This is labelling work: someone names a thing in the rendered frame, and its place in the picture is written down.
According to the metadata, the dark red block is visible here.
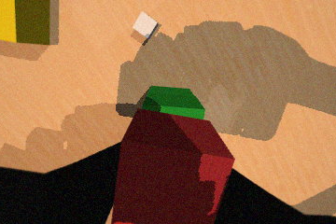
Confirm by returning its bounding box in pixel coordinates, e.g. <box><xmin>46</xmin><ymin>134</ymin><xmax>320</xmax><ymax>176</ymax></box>
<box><xmin>111</xmin><ymin>108</ymin><xmax>235</xmax><ymax>224</ymax></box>

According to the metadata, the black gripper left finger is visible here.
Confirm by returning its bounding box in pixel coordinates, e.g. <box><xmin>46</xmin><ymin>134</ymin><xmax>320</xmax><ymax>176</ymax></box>
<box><xmin>0</xmin><ymin>142</ymin><xmax>121</xmax><ymax>224</ymax></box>

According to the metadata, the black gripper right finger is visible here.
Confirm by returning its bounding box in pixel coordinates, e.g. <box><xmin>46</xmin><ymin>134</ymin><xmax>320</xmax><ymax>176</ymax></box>
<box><xmin>214</xmin><ymin>168</ymin><xmax>336</xmax><ymax>224</ymax></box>

